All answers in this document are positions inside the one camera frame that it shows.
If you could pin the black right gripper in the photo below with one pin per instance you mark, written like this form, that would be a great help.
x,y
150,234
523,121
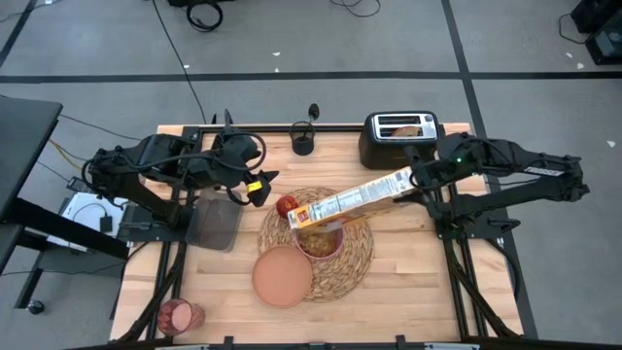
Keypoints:
x,y
442,167

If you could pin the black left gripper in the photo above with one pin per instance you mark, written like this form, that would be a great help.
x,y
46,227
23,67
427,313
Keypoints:
x,y
238,160

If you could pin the red apple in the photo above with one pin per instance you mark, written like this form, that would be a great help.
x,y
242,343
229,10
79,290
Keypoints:
x,y
287,206

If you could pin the toasted bagel half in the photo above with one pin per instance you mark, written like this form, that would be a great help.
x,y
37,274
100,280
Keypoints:
x,y
407,131

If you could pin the yellow raisin bran cereal box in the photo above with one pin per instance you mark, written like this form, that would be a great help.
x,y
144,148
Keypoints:
x,y
355,199

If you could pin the metal spoon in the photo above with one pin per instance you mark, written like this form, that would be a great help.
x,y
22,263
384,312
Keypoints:
x,y
314,112

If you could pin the orange plate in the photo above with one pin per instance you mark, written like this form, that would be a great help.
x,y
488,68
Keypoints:
x,y
282,277

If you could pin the pink bowl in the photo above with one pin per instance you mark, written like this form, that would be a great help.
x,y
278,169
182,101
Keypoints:
x,y
342,243

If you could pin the red cup with pink drink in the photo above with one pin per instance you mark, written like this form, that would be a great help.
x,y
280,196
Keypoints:
x,y
181,316

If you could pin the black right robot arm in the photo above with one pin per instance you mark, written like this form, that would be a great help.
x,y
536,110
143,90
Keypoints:
x,y
525,175

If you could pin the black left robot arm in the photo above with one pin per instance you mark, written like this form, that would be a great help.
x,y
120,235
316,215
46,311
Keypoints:
x,y
146,165

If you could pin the black and silver toaster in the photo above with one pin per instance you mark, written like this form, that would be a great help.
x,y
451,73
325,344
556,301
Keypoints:
x,y
389,153

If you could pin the black utensil holder cup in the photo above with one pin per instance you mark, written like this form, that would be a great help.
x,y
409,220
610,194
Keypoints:
x,y
302,147

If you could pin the grey plastic tray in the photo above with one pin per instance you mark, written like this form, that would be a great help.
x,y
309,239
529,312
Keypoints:
x,y
216,223

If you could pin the brown cereal flakes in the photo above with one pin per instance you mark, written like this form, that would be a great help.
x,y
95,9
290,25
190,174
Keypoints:
x,y
318,245

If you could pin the round woven placemat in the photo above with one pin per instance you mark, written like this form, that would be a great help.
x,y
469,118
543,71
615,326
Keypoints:
x,y
350,253

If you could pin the black power adapter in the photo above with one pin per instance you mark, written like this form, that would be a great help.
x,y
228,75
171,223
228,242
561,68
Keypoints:
x,y
106,224

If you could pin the white box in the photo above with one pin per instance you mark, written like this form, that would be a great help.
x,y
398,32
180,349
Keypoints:
x,y
85,221

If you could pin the black box grey panel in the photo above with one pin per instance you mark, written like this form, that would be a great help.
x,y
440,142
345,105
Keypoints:
x,y
605,46

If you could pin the black equipment box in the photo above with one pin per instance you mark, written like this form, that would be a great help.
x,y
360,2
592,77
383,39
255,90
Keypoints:
x,y
597,14

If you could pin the black desk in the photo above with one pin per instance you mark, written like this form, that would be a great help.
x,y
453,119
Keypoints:
x,y
24,136

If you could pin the black caster wheel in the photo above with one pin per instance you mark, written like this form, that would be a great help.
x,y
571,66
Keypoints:
x,y
35,307

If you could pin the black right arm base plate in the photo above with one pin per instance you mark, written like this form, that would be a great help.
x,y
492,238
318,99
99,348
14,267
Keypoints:
x,y
486,228

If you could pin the black aluminium table frame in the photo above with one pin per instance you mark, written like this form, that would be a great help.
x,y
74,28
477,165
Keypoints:
x,y
335,128

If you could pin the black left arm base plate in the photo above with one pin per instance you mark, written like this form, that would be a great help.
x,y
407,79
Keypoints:
x,y
141,235

